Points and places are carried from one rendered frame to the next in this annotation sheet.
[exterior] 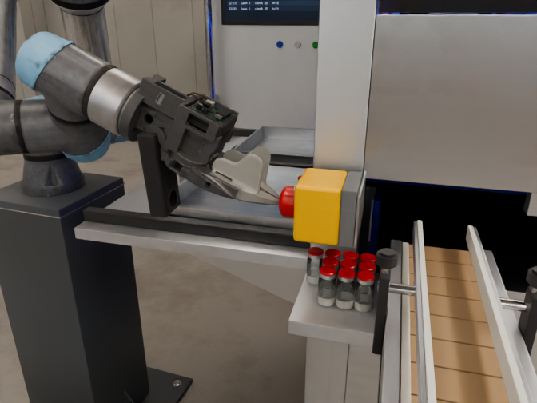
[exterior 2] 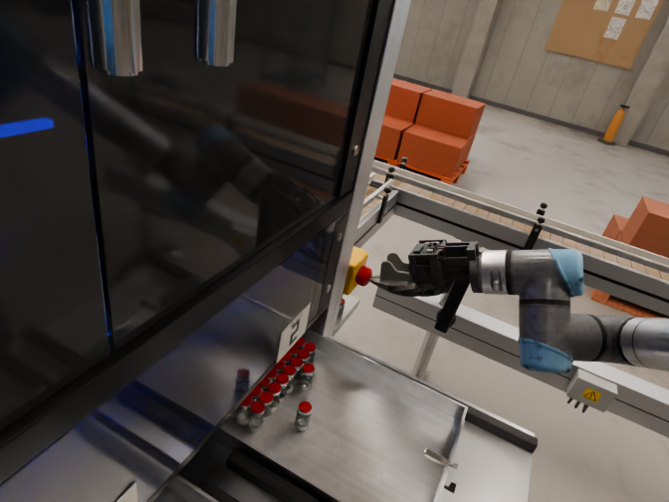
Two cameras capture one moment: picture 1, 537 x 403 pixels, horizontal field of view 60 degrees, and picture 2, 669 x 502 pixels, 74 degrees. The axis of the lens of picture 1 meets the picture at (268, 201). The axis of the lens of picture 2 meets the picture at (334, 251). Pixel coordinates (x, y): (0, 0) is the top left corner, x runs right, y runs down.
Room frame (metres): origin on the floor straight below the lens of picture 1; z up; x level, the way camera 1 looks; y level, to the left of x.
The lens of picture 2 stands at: (1.28, -0.03, 1.48)
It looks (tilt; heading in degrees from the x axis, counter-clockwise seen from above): 31 degrees down; 185
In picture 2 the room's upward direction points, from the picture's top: 12 degrees clockwise
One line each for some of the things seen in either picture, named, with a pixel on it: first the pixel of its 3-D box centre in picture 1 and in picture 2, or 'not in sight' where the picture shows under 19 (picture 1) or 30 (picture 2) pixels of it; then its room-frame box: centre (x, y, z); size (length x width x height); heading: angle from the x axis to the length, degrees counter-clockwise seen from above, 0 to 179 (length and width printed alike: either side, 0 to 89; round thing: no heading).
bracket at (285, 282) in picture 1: (226, 261); not in sight; (0.74, 0.08, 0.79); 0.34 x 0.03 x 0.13; 75
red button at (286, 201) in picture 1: (295, 202); (361, 275); (0.53, -0.03, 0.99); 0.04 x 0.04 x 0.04; 75
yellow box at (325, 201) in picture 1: (327, 205); (343, 267); (0.52, -0.07, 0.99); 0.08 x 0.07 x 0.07; 75
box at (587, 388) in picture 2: not in sight; (590, 390); (0.09, 0.78, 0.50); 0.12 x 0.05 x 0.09; 75
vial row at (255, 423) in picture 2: not in sight; (284, 383); (0.77, -0.11, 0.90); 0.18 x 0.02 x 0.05; 164
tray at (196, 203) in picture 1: (270, 196); (342, 418); (0.80, 0.00, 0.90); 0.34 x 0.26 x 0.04; 74
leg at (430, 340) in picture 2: not in sight; (437, 322); (-0.11, 0.29, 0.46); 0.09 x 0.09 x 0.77; 75
